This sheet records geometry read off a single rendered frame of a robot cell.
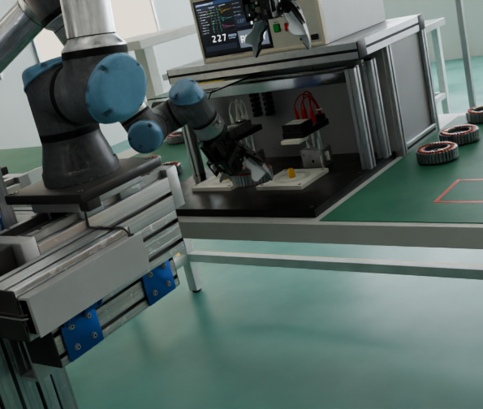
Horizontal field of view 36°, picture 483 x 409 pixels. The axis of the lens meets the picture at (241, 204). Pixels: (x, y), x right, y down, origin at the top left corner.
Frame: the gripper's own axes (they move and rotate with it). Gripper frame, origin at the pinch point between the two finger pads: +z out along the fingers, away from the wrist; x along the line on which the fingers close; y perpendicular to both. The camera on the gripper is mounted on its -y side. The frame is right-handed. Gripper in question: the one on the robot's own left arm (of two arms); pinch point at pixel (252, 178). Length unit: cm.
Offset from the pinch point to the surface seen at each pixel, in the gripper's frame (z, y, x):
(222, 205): 2.3, 7.8, -7.7
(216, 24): -21, -43, -22
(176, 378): 80, 27, -68
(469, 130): 29, -42, 41
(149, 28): 216, -422, -468
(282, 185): 7.4, -3.6, 4.3
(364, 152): 12.3, -19.4, 21.9
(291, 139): 4.4, -18.2, 2.3
